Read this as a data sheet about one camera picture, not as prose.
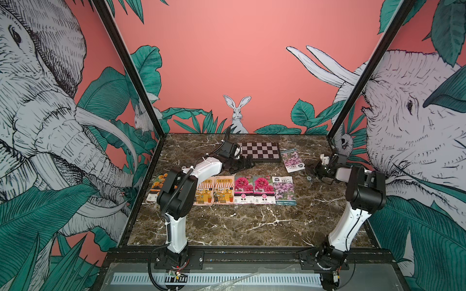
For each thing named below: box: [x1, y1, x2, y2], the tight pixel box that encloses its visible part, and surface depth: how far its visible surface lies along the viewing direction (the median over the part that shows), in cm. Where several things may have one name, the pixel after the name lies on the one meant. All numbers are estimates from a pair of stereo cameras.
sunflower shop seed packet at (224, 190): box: [213, 175, 235, 205], surface depth 97 cm
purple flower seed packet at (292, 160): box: [279, 148, 306, 174], surface depth 109 cm
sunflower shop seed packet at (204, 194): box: [193, 178, 215, 206], surface depth 95 cm
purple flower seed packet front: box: [271, 175, 297, 206], surface depth 97 cm
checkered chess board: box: [237, 141, 282, 163], surface depth 110 cm
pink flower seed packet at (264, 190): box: [253, 175, 276, 205], surface depth 97 cm
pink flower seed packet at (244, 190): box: [234, 175, 255, 205], surface depth 97 cm
